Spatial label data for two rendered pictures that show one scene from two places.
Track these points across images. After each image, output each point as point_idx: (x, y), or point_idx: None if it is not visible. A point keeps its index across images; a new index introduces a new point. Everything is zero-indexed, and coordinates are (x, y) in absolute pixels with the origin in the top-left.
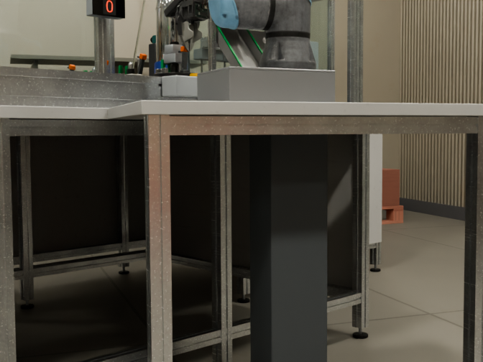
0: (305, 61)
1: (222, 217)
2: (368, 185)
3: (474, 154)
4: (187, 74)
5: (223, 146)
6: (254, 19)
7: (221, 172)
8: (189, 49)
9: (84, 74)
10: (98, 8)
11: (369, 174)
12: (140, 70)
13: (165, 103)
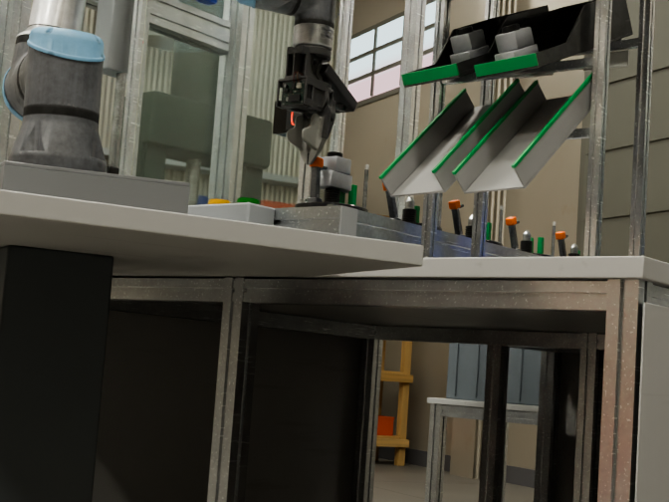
0: (13, 153)
1: (214, 451)
2: (625, 461)
3: None
4: (307, 204)
5: (226, 323)
6: (18, 104)
7: (219, 368)
8: (308, 160)
9: None
10: (280, 125)
11: (630, 429)
12: (389, 210)
13: None
